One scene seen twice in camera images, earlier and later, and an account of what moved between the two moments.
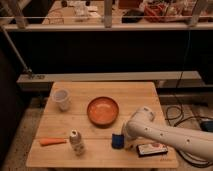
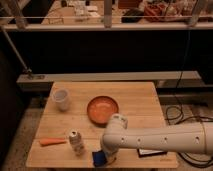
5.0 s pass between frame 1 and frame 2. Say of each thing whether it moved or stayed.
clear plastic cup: stayed
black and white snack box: stayed
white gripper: moved
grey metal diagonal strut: stayed
